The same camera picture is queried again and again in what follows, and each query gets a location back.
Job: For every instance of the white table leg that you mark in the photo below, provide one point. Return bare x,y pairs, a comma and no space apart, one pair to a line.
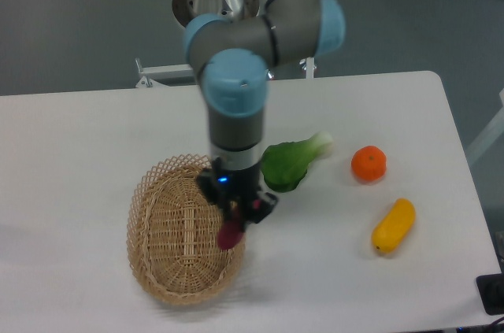
485,139

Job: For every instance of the green bok choy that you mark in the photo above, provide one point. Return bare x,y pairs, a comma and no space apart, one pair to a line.
286,164

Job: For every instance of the black device at table edge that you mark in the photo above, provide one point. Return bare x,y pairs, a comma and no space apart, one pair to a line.
490,288

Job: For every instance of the woven wicker basket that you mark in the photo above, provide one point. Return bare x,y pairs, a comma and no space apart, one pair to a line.
172,236

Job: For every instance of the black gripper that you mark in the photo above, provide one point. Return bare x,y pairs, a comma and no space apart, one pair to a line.
237,193

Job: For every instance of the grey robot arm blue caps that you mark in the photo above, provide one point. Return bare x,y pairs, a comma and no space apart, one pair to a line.
231,58

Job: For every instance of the orange tangerine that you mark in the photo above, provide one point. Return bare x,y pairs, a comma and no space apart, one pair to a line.
369,163

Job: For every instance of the yellow mango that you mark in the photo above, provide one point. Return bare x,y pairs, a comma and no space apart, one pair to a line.
389,233

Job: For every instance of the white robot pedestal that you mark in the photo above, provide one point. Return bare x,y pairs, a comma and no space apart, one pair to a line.
233,10

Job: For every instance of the white metal base frame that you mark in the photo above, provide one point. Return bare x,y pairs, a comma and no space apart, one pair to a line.
182,74

